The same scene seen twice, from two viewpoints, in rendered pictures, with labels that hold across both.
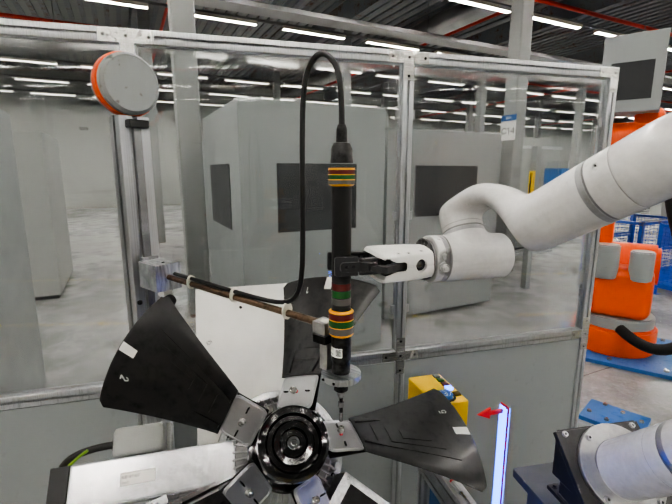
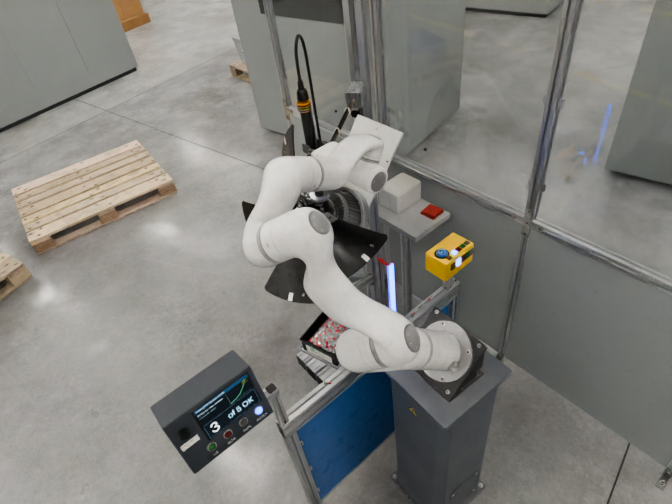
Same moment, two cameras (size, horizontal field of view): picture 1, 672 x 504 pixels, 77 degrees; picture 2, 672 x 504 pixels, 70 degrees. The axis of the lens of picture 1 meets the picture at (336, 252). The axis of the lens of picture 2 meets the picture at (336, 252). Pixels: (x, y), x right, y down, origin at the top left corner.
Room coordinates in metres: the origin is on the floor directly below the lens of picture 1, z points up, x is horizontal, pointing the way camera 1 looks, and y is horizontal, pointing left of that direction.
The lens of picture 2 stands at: (0.26, -1.36, 2.30)
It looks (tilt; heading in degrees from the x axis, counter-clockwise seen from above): 42 degrees down; 71
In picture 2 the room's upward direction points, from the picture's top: 9 degrees counter-clockwise
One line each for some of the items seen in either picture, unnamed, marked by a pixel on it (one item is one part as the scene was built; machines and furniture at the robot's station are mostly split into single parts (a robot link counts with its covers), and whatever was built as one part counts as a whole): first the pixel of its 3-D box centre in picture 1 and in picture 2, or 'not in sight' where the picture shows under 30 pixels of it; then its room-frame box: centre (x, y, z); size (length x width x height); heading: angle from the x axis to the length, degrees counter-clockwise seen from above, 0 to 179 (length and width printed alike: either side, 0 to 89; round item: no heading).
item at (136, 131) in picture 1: (146, 239); (356, 70); (1.13, 0.51, 1.48); 0.05 x 0.03 x 0.62; 140
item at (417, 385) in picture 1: (436, 405); (449, 257); (1.08, -0.28, 1.02); 0.16 x 0.10 x 0.11; 15
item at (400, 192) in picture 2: not in sight; (397, 191); (1.21, 0.33, 0.92); 0.17 x 0.16 x 0.11; 15
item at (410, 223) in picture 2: not in sight; (405, 211); (1.20, 0.25, 0.85); 0.36 x 0.24 x 0.03; 105
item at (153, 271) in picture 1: (159, 274); (355, 95); (1.10, 0.47, 1.39); 0.10 x 0.07 x 0.09; 50
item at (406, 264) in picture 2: not in sight; (406, 273); (1.20, 0.25, 0.42); 0.04 x 0.04 x 0.83; 15
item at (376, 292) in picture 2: not in sight; (373, 272); (0.98, 0.21, 0.58); 0.09 x 0.05 x 1.15; 105
